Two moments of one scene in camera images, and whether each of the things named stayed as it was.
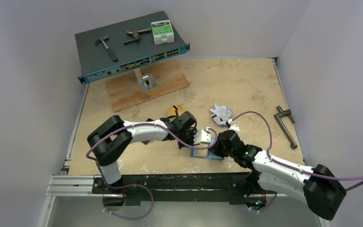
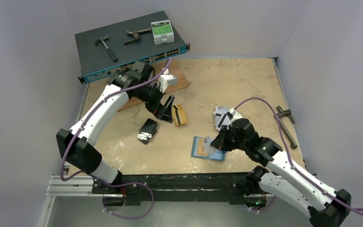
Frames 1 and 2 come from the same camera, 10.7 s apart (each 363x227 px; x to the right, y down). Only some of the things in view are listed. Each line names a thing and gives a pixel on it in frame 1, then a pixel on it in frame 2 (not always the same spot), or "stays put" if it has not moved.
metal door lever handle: [283, 112] stays put
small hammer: [114, 58] stays put
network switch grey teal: [112, 49] stays put
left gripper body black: [187, 136] → [151, 97]
